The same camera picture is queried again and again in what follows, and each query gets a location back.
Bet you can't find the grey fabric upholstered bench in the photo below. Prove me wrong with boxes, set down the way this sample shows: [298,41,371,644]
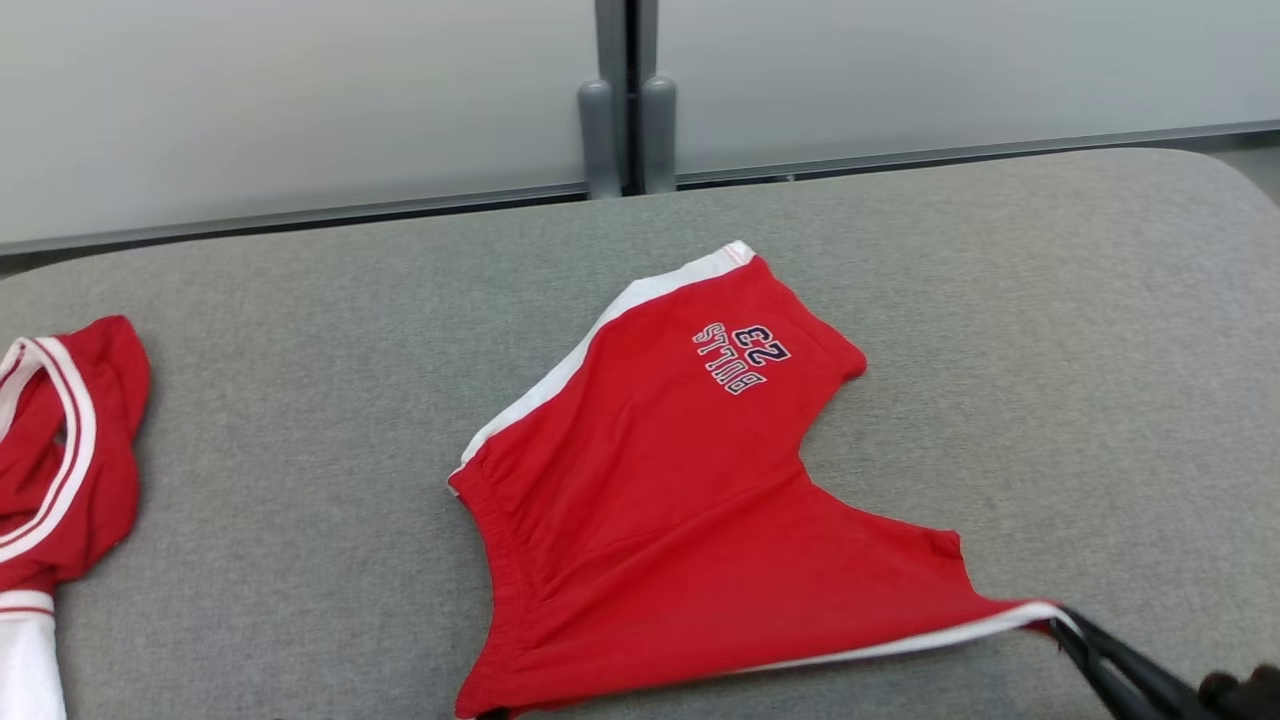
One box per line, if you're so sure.
[0,148,1280,720]

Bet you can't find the grey partition frame post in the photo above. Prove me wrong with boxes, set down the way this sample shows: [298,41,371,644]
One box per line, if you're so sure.
[594,0,662,193]

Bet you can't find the grey partition base rail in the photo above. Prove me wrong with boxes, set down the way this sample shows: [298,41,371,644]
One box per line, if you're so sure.
[0,182,591,259]
[677,120,1280,187]

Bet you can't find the red shorts with white stripes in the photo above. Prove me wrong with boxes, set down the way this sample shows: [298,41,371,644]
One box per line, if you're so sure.
[447,240,1079,720]

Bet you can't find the grey rounded post cap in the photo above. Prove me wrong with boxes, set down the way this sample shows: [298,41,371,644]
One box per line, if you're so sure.
[577,80,622,200]
[640,74,679,194]

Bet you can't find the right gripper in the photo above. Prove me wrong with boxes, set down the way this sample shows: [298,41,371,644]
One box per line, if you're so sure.
[1050,606,1280,720]

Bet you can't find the red jersey with white trim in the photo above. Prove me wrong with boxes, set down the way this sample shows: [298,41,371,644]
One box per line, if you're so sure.
[0,315,152,621]

